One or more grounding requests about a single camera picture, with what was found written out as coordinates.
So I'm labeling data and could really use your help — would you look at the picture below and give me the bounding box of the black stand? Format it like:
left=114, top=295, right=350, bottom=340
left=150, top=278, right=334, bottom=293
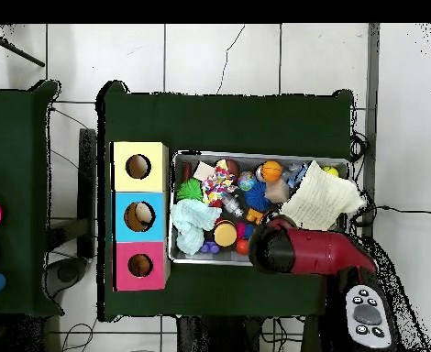
left=45, top=127, right=98, bottom=299

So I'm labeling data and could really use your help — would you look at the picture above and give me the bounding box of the mint green waffle cloth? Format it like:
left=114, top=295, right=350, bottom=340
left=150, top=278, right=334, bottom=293
left=169, top=197, right=223, bottom=257

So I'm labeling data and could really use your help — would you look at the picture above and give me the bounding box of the plain wooden cube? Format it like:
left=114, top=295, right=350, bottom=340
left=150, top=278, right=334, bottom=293
left=192, top=159, right=217, bottom=183

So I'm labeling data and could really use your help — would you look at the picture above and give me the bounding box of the striped wooden burger toy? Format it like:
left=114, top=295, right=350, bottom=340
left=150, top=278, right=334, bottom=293
left=213, top=218, right=238, bottom=248

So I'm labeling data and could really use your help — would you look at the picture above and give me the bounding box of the shallow wire mesh bin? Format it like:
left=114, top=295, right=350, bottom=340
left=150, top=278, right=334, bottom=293
left=168, top=149, right=351, bottom=267

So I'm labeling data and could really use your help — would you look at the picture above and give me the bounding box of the globe print ball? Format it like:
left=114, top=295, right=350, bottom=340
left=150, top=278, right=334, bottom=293
left=237, top=170, right=258, bottom=192

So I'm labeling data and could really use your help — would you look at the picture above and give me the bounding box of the black cable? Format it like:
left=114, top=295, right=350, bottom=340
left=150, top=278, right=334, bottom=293
left=350, top=203, right=431, bottom=228

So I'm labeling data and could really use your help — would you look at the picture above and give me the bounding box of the blue spiky ball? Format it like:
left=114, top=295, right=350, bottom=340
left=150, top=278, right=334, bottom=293
left=243, top=181, right=273, bottom=213

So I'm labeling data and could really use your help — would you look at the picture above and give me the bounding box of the dark green tablecloth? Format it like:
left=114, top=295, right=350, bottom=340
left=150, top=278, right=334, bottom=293
left=95, top=80, right=355, bottom=323
left=0, top=80, right=64, bottom=318

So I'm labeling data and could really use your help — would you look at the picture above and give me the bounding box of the wooden three-hole box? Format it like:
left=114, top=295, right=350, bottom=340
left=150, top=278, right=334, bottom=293
left=110, top=140, right=171, bottom=292

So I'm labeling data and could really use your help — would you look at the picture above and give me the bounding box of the black tripod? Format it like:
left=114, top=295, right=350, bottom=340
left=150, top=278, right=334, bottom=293
left=0, top=24, right=47, bottom=69

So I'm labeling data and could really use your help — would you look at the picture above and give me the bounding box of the green spiky ball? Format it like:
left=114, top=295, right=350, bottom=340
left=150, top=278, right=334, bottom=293
left=175, top=178, right=204, bottom=202

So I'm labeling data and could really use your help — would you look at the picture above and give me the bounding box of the cream waffle cloth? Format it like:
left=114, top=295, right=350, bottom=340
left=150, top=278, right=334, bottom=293
left=280, top=159, right=367, bottom=232

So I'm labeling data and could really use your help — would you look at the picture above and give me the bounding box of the colourful patterned cloth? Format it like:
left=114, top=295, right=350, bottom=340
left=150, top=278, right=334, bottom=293
left=200, top=159, right=238, bottom=208

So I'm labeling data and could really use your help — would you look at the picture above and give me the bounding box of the orange basketball toy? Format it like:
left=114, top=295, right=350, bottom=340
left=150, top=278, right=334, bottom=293
left=260, top=159, right=283, bottom=183

